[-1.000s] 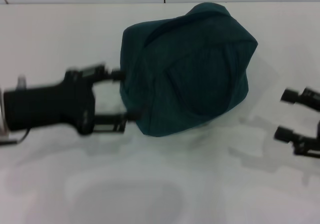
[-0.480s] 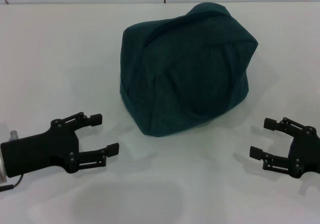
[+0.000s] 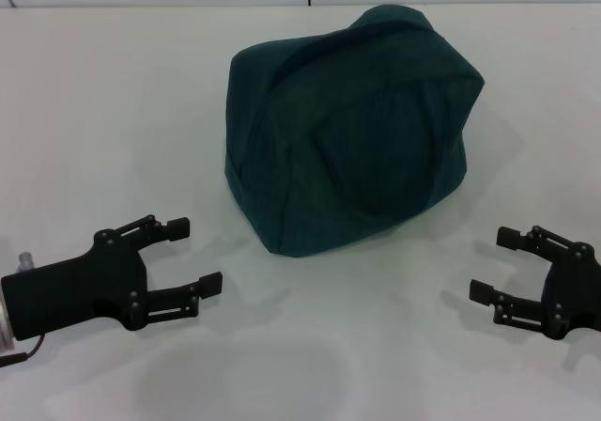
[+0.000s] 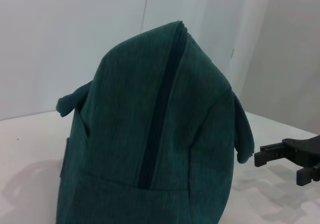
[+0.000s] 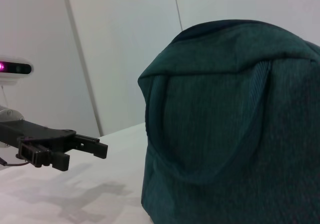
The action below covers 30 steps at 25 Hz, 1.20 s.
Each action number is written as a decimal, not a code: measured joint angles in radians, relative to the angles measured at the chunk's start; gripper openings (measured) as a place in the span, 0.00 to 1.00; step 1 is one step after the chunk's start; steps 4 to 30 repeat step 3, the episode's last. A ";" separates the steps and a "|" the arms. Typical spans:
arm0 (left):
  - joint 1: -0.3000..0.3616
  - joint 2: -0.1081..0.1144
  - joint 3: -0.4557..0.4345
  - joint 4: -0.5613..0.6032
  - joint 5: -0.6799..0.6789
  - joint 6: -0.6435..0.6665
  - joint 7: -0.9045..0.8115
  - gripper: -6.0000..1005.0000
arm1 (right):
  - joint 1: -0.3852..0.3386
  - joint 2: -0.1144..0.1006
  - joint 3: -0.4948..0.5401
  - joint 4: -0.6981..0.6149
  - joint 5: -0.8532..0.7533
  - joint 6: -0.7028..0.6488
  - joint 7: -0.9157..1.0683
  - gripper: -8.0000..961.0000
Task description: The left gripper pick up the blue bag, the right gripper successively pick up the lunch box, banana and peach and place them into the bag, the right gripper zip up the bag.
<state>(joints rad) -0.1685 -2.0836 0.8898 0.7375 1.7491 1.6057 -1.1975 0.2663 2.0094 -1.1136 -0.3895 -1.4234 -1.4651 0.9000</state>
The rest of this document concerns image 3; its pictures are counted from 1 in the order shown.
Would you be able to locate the left arm cable with plug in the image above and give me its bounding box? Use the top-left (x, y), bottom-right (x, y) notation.
top-left (0, 250), bottom-right (48, 365)

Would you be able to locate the dark teal insulated lunch bag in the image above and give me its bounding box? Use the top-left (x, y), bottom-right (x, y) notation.
top-left (223, 3), bottom-right (485, 257)

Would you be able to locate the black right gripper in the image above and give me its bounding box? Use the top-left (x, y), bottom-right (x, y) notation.
top-left (468, 224), bottom-right (601, 342)

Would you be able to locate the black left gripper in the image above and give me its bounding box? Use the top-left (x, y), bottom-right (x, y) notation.
top-left (0, 213), bottom-right (223, 343)

